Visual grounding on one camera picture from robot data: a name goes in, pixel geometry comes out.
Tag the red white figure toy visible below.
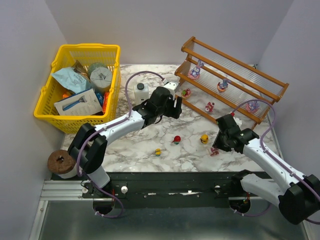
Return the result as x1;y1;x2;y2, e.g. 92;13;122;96
209;147;219;157

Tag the red cap toy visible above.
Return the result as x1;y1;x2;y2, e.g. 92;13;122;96
172;135;181;145

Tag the orange box in basket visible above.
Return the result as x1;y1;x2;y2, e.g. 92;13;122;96
102;92;110;114

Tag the razor package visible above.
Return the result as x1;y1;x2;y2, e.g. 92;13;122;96
54;88;102;116

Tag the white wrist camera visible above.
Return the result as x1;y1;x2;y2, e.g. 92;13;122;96
230;112;243;127
163;79;179;97

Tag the yellow plastic basket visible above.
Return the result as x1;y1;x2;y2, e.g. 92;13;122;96
33;43;121;134

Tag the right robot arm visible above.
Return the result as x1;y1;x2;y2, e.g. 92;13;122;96
212;113;320;225

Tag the purple bunny pink donut toy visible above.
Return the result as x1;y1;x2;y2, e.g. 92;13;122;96
245;100;260;114

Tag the pink figure toy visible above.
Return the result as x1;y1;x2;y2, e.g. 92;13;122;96
205;102;215;113

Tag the wooden tiered shelf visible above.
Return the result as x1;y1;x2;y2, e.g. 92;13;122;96
174;36;289;129

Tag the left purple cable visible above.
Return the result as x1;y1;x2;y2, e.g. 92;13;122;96
75;71;167;219

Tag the yellow duck toy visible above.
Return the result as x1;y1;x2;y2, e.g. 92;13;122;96
200;134;209;145

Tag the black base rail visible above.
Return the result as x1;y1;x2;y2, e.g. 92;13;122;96
51;171;276;210

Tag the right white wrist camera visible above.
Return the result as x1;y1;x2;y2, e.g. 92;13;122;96
230;112;243;127

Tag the brown tape roll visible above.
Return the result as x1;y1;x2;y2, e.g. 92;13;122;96
47;149;77;179

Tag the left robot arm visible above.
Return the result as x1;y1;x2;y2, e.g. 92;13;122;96
67;86;183;189

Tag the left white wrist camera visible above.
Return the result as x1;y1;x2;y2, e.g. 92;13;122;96
163;79;179;97

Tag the purple bunny orange cup toy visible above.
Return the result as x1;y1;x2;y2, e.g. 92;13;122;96
217;78;231;93

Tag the blue pouch package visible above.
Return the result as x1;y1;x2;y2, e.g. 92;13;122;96
51;67;91;94

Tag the white bottle black cap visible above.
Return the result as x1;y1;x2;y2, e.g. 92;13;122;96
133;82;150;105

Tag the small yellow blue toy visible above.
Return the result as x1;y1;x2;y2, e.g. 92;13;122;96
154;148;162;156

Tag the green round container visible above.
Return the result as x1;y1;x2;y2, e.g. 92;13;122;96
87;62;107;77

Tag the grey roll in basket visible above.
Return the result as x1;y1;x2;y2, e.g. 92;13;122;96
90;67;113;94

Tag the purple bunny pink base toy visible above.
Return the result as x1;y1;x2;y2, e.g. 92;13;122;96
188;60;204;80

